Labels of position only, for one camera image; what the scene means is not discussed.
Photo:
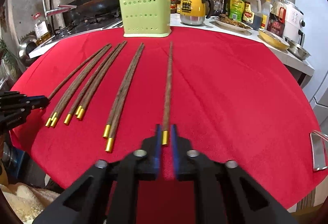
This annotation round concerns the gas stove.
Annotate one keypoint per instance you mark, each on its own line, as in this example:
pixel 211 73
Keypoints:
pixel 88 24

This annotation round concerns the green label bottle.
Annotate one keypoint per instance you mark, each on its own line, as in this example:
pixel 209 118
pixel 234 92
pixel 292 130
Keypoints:
pixel 236 9

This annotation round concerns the cream towel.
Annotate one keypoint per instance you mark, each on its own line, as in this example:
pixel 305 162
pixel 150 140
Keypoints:
pixel 27 202

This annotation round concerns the black wok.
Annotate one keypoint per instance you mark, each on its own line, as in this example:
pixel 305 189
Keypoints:
pixel 87 10

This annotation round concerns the yellow rimmed dish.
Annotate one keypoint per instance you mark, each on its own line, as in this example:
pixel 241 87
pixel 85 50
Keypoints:
pixel 273 40

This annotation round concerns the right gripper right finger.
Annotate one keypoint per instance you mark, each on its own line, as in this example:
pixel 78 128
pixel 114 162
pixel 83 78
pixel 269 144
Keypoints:
pixel 224 192

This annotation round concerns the green perforated utensil holder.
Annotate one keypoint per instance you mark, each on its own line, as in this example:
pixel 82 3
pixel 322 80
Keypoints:
pixel 146 18

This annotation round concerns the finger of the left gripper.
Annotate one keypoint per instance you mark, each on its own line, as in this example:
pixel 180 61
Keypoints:
pixel 37 102

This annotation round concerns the dark sauce jug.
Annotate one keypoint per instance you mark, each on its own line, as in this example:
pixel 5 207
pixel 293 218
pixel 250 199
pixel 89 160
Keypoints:
pixel 252 14

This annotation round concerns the red label dark bottle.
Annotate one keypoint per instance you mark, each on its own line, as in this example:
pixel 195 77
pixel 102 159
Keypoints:
pixel 277 16

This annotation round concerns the red table cloth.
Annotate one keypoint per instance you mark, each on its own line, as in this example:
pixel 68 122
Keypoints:
pixel 231 97

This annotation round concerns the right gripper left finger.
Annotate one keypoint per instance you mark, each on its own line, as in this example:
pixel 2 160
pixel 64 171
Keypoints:
pixel 107 192

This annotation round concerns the steel bowl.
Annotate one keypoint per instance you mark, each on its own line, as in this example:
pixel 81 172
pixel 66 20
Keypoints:
pixel 297 50

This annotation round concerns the white rice cooker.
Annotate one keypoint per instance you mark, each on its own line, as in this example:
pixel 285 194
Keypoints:
pixel 294 23

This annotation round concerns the yellow steel mug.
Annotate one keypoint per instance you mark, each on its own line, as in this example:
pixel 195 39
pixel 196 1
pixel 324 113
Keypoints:
pixel 194 12

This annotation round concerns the plate of food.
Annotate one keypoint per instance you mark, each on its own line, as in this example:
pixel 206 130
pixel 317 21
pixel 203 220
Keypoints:
pixel 230 24

